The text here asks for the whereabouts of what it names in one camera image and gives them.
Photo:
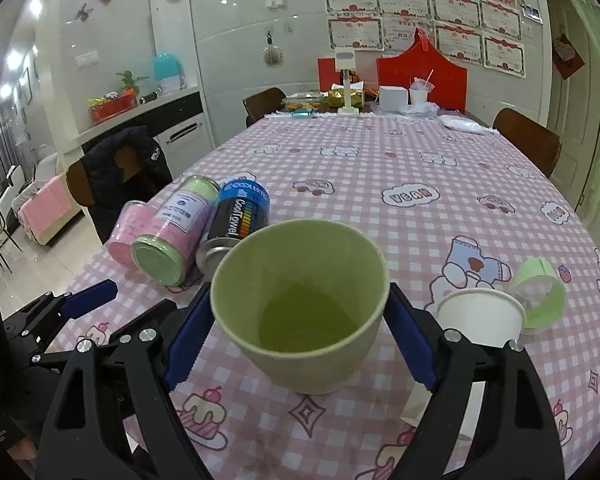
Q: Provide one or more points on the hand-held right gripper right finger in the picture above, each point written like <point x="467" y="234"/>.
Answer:
<point x="410" y="345"/>

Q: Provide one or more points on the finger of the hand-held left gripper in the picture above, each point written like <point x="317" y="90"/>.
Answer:
<point x="145" y="319"/>
<point x="92" y="296"/>

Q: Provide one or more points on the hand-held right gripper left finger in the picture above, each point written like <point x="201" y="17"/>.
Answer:
<point x="187" y="340"/>

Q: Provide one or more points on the green cup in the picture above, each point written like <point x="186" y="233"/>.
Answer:
<point x="300" y="310"/>

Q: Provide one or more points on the white paper cup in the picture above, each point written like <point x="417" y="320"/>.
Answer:
<point x="480" y="317"/>

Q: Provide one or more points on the white cup with straws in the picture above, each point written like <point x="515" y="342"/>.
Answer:
<point x="420" y="97"/>

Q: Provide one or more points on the pink canister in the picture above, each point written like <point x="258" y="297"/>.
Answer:
<point x="125" y="232"/>

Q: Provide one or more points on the green lidded canister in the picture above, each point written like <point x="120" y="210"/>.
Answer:
<point x="172" y="240"/>

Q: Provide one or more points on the sofa with pink blanket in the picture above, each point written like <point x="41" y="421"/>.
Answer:
<point x="45" y="205"/>

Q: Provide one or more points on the brown wooden chair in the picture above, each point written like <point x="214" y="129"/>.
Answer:
<point x="75" y="185"/>
<point x="527" y="140"/>
<point x="265" y="105"/>

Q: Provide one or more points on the black and blue can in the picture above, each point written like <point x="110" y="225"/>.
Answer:
<point x="235" y="220"/>

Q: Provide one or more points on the green tape roll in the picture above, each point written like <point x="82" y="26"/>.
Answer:
<point x="550" y="305"/>

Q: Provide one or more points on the black jacket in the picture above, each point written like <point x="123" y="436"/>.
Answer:
<point x="140" y="155"/>

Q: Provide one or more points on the pink checked tablecloth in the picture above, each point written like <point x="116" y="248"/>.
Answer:
<point x="380" y="170"/>

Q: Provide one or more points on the red fruit basket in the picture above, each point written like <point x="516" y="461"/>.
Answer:
<point x="110" y="110"/>

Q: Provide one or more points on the potted plant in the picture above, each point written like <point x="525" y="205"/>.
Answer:
<point x="130" y="85"/>

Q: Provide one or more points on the white plastic bag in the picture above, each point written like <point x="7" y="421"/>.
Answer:
<point x="461" y="123"/>

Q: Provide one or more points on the teal water jug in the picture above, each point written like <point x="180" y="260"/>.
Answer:
<point x="167" y="72"/>

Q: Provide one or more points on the white square box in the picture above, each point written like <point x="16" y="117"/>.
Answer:
<point x="391" y="99"/>

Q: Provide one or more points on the gold packet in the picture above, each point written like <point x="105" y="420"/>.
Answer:
<point x="337" y="97"/>

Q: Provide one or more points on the white desk stand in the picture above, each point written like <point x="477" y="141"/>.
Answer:
<point x="349" y="90"/>

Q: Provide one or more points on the snack tray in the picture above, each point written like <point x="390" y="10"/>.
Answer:
<point x="302" y="101"/>

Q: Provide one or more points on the white door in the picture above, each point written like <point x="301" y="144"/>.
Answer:
<point x="572" y="125"/>

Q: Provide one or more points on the red gift bag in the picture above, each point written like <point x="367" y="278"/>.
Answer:
<point x="430" y="67"/>

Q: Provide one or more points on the red box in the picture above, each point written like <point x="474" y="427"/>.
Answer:
<point x="327" y="75"/>

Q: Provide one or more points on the hanging round brush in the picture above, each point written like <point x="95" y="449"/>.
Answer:
<point x="272" y="54"/>

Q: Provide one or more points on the red door ornament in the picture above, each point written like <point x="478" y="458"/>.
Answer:
<point x="569" y="56"/>

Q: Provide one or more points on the white light switch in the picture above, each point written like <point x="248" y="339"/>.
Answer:
<point x="87" y="59"/>

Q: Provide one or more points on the butterfly wall sticker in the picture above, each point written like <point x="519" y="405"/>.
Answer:
<point x="84" y="12"/>

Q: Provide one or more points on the wall of framed certificates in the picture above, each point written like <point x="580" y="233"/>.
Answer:
<point x="405" y="7"/>

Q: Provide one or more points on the white wall socket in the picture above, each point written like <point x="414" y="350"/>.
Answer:
<point x="275" y="1"/>

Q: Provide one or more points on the small wall photo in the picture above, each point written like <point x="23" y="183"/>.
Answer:
<point x="530" y="13"/>

